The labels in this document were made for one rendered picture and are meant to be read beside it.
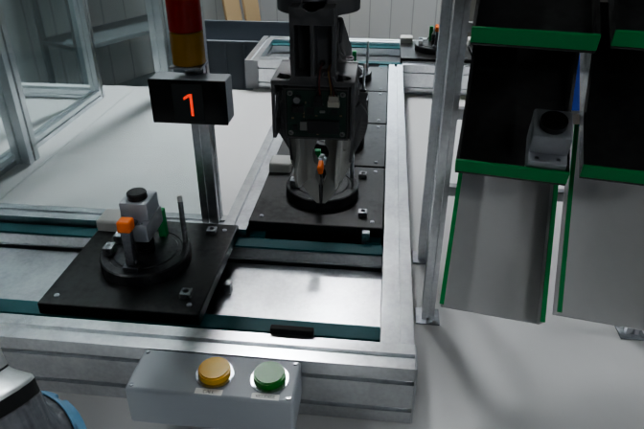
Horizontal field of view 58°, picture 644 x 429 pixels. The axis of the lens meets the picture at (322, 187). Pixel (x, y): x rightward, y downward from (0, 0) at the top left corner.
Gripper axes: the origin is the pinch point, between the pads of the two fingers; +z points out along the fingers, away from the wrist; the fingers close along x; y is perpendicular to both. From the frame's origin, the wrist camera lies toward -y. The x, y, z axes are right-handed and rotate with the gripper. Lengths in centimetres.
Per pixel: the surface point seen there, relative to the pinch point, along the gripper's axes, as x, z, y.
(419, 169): 16, 37, -80
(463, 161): 16.0, 1.9, -12.0
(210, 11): -151, 80, -467
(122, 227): -30.3, 15.7, -14.0
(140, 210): -29.1, 15.1, -18.0
